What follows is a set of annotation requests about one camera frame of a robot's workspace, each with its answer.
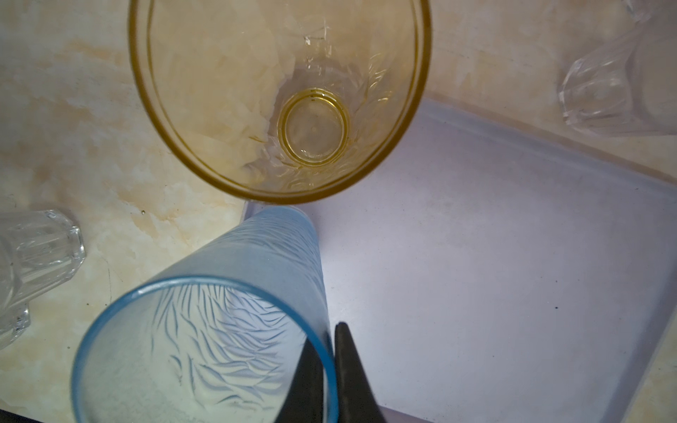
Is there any lilac plastic tray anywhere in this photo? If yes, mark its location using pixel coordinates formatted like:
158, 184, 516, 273
242, 94, 677, 423

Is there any blue tall glass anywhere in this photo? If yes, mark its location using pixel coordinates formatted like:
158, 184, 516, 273
71, 206, 340, 422

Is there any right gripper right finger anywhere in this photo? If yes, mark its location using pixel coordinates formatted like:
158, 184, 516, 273
334, 322, 386, 423

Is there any clear glass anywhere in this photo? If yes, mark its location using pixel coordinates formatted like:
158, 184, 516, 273
1, 209, 86, 348
558, 1, 676, 137

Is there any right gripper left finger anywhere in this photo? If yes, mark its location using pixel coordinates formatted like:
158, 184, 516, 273
275, 339, 324, 423

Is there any yellow tall glass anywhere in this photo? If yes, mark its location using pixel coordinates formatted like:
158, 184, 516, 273
127, 1, 432, 204

